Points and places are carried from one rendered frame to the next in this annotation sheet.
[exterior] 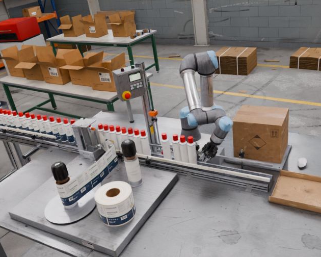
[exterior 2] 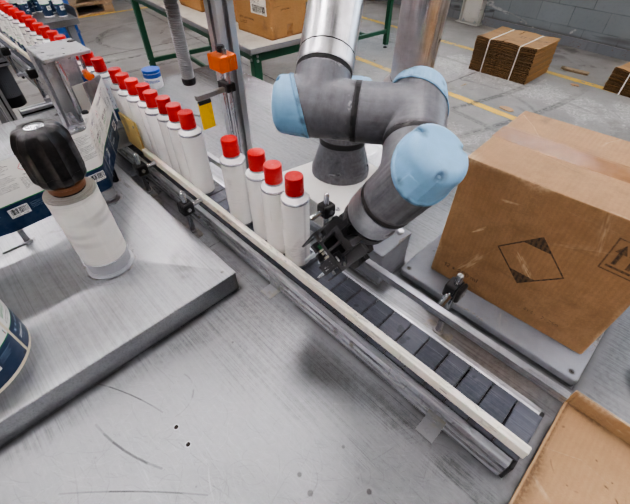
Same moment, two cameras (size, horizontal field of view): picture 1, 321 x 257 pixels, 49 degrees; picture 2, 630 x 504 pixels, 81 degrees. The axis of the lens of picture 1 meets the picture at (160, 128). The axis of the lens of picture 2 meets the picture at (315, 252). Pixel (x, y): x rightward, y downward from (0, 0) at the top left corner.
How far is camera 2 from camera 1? 1.57 m
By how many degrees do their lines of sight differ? 20
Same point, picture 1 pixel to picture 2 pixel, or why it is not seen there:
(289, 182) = (596, 459)
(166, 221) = (90, 457)
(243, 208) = not seen: outside the picture
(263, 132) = (577, 238)
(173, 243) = not seen: outside the picture
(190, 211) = (190, 446)
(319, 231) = not seen: outside the picture
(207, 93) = (417, 30)
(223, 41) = (505, 22)
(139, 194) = (81, 312)
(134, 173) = (78, 241)
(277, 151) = (594, 318)
